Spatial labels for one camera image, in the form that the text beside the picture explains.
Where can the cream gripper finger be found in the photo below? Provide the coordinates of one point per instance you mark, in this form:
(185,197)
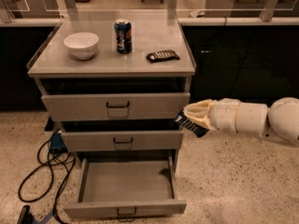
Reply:
(203,121)
(200,108)

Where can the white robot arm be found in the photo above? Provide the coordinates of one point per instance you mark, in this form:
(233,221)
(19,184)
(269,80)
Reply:
(278,123)

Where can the grey top drawer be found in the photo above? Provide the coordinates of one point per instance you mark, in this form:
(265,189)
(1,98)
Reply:
(86,107)

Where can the grey drawer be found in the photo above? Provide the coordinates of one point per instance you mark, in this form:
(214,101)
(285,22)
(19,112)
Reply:
(123,188)
(86,107)
(120,141)

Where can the dark counter cabinet right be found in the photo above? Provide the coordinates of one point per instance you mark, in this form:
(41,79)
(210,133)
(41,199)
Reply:
(243,59)

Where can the dark counter cabinet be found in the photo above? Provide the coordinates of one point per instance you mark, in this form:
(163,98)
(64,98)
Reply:
(243,59)
(18,46)

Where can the grey drawer cabinet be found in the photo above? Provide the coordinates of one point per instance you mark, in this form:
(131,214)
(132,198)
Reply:
(56,72)

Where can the grey bottom drawer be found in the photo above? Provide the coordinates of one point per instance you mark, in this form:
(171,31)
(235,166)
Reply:
(123,188)

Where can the grey middle drawer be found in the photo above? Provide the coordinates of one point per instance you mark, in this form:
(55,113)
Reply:
(120,141)

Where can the dark counter cabinet left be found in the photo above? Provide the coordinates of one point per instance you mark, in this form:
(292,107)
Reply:
(18,46)

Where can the blue pepsi can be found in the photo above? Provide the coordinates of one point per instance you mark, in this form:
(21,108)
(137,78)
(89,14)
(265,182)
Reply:
(123,31)

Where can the background desk right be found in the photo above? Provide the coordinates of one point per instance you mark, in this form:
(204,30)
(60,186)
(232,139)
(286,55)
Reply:
(249,8)

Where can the background desk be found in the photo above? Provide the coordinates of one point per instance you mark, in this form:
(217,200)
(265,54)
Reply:
(32,9)
(249,8)

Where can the white ceramic bowl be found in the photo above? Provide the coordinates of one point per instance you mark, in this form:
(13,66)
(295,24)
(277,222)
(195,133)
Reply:
(82,45)

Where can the blue power box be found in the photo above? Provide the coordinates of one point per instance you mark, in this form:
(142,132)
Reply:
(57,142)

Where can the black object on floor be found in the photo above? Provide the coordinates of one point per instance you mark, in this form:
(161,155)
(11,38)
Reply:
(25,216)

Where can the background desk left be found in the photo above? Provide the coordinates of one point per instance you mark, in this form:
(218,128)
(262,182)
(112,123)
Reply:
(32,9)

